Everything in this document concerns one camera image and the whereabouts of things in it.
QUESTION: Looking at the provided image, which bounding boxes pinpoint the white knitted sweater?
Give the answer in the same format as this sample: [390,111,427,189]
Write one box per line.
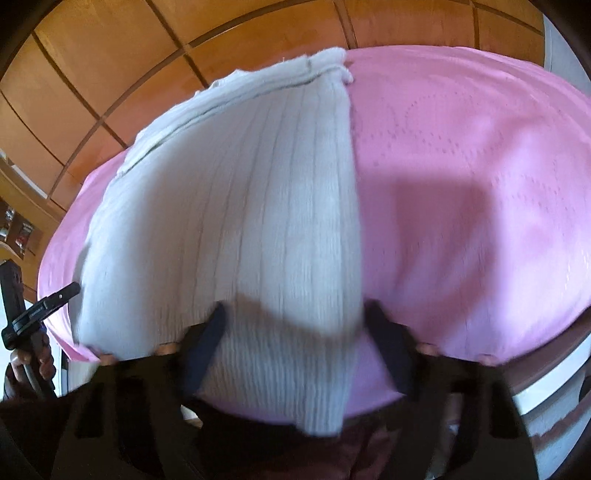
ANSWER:
[69,48,363,436]

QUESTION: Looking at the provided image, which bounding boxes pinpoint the left hand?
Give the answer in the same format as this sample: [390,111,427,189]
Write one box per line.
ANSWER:
[3,330,56,402]

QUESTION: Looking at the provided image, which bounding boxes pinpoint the wooden shelf with items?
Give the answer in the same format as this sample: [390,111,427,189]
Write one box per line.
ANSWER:
[1,159,56,302]

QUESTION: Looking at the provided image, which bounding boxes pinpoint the pink bed sheet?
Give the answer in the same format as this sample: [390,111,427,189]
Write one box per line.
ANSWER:
[38,46,590,421]

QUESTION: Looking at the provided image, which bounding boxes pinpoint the orange wooden wardrobe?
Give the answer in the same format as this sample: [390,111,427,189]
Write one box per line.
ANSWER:
[0,0,546,296]

